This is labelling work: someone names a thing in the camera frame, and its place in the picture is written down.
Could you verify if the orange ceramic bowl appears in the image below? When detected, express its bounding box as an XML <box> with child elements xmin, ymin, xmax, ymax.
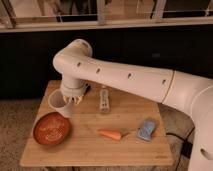
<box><xmin>33</xmin><ymin>112</ymin><xmax>71</xmax><ymax>146</ymax></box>

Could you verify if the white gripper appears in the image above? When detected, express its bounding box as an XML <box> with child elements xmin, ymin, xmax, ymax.
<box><xmin>60</xmin><ymin>76</ymin><xmax>86</xmax><ymax>104</ymax></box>

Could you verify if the black power cable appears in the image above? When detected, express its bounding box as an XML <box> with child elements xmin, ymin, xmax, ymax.
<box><xmin>165</xmin><ymin>126</ymin><xmax>196</xmax><ymax>171</ymax></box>

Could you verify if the blue sponge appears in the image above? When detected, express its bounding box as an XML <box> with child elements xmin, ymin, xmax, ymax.
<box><xmin>137</xmin><ymin>119</ymin><xmax>156</xmax><ymax>141</ymax></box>

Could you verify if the white ceramic cup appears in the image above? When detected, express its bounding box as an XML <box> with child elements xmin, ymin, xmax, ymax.
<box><xmin>48</xmin><ymin>89</ymin><xmax>73</xmax><ymax>118</ymax></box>

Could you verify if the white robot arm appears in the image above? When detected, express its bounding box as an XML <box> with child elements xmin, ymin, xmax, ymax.
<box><xmin>53</xmin><ymin>39</ymin><xmax>213</xmax><ymax>171</ymax></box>

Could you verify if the white window frame railing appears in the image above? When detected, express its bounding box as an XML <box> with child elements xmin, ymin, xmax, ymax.
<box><xmin>0</xmin><ymin>0</ymin><xmax>213</xmax><ymax>33</ymax></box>

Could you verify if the wooden table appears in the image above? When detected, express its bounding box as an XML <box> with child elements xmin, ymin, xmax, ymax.
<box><xmin>20</xmin><ymin>83</ymin><xmax>173</xmax><ymax>167</ymax></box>

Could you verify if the white remote control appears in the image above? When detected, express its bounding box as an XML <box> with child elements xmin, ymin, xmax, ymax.
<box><xmin>99</xmin><ymin>88</ymin><xmax>110</xmax><ymax>113</ymax></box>

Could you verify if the orange carrot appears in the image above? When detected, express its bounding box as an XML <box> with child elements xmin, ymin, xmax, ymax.
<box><xmin>98</xmin><ymin>129</ymin><xmax>127</xmax><ymax>141</ymax></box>

